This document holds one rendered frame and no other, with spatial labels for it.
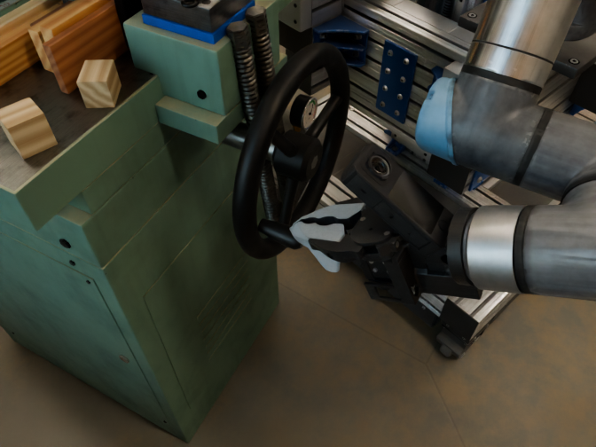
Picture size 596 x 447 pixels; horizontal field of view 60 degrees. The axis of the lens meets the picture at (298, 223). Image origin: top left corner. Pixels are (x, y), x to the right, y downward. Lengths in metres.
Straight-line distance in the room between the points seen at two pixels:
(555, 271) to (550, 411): 1.07
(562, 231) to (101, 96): 0.49
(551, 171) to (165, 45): 0.43
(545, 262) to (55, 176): 0.48
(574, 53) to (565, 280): 0.58
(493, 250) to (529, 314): 1.17
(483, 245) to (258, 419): 0.99
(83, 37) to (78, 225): 0.22
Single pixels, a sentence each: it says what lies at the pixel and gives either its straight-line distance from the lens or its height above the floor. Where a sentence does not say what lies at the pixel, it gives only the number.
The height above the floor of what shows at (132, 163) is 0.82.
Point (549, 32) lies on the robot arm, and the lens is 0.52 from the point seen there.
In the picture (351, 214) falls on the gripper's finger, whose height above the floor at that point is 0.86.
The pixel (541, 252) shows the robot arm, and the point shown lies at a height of 0.96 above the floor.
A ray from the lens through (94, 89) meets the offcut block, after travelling 0.64.
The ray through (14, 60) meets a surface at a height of 0.92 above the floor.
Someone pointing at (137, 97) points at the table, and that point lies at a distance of 0.67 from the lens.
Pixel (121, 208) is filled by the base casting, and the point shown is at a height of 0.77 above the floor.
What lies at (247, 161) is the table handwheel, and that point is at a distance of 0.56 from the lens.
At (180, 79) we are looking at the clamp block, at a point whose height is 0.91.
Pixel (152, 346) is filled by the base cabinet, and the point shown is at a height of 0.46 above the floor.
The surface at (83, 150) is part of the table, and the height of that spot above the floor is 0.89.
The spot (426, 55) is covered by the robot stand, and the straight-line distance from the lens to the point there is 1.14.
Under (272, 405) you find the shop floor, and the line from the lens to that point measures 1.37.
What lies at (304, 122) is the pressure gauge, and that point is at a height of 0.65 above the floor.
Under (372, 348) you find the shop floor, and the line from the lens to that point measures 1.44.
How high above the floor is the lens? 1.27
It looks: 50 degrees down
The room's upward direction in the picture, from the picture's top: straight up
